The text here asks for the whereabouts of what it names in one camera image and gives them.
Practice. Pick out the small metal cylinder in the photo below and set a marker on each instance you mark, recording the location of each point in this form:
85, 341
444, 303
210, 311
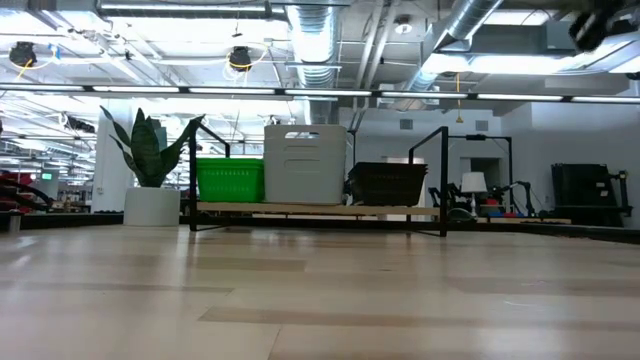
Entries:
15, 222

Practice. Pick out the silver smooth ventilation duct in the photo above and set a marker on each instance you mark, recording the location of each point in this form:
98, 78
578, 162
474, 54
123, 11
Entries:
470, 15

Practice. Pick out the square wall vent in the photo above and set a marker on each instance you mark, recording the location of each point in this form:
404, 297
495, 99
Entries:
481, 125
406, 124

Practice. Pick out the silver ribbed ventilation duct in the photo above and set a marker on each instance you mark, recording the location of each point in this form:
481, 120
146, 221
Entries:
314, 40

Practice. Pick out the red background racking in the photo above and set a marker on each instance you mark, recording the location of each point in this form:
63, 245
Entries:
15, 180

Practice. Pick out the green snake plant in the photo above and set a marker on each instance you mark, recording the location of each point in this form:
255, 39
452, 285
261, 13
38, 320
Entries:
147, 155

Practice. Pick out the black equipment cart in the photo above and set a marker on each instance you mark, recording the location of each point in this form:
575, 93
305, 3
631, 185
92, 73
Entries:
585, 190

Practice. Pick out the round ceiling sensor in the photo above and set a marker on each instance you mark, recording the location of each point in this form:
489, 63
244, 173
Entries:
403, 27

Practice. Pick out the background wooden workbench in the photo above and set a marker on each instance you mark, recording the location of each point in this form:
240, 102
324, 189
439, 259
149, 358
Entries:
530, 220

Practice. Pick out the black background robot arm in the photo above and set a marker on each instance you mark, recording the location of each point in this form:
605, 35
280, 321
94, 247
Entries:
452, 192
529, 197

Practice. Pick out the white table lamp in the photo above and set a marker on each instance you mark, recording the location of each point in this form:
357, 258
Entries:
473, 182

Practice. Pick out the black cross frame rail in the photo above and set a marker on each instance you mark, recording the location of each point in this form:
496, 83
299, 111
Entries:
575, 231

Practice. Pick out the white plant pot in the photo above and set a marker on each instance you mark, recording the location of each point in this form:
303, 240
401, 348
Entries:
152, 207

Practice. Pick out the long ceiling light bar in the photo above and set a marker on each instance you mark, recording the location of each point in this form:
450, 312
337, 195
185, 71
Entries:
325, 92

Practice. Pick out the wooden shelf with black frame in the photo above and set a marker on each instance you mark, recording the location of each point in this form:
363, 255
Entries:
320, 209

